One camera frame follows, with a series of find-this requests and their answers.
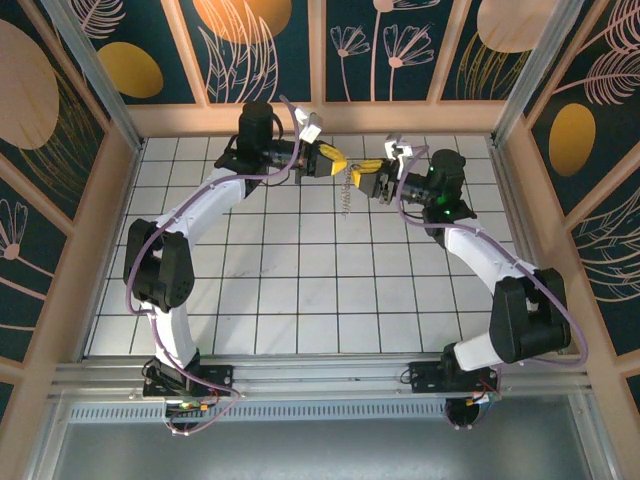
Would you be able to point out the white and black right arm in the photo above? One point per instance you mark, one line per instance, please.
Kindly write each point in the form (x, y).
(480, 255)

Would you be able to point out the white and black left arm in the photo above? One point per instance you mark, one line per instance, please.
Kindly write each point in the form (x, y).
(210, 195)

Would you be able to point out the small circuit board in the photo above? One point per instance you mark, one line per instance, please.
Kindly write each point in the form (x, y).
(187, 405)
(480, 398)

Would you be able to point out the grey metal sheet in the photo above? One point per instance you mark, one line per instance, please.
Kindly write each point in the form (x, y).
(320, 450)

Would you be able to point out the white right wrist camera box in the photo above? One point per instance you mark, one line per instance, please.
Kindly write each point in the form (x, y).
(397, 149)

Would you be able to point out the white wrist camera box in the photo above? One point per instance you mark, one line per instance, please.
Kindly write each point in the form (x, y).
(397, 149)
(310, 127)

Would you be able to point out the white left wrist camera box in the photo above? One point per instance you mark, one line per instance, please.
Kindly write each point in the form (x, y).
(310, 127)

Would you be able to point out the aluminium side rail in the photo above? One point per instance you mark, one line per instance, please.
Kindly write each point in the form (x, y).
(510, 190)

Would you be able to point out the aluminium corner post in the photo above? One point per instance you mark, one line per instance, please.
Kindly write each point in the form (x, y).
(535, 70)
(100, 85)

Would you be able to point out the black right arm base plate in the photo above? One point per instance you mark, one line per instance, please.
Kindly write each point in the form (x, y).
(425, 377)

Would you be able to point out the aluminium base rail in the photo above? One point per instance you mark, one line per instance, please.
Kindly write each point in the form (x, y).
(320, 380)

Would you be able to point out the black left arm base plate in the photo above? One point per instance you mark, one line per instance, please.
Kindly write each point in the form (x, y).
(220, 377)

